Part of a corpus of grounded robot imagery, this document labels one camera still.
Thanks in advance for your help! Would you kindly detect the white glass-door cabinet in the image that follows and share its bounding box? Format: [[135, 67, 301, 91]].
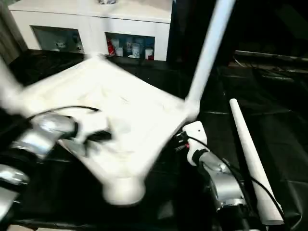
[[8, 0, 173, 62]]

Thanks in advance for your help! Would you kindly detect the black backdrop cloth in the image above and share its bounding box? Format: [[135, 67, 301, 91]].
[[168, 0, 308, 64]]

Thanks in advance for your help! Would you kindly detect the white plastic table top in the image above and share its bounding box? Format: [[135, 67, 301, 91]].
[[14, 54, 201, 206]]

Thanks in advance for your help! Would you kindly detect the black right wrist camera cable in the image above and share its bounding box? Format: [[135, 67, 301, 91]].
[[187, 136, 290, 225]]

